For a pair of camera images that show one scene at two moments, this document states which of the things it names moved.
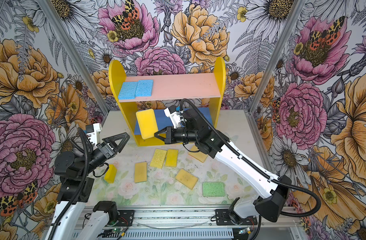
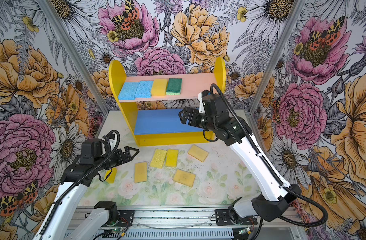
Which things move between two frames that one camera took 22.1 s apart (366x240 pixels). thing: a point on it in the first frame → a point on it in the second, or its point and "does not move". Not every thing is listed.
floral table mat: x=165 y=174 does not move
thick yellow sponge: x=147 y=123 → x=159 y=87
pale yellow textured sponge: x=158 y=158 does not move
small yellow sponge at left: x=111 y=174 does not move
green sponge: x=213 y=189 → x=174 y=86
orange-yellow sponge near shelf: x=199 y=155 does not move
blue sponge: x=128 y=90 does not move
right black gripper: x=170 y=135 → x=193 y=120
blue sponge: x=144 y=88 does not move
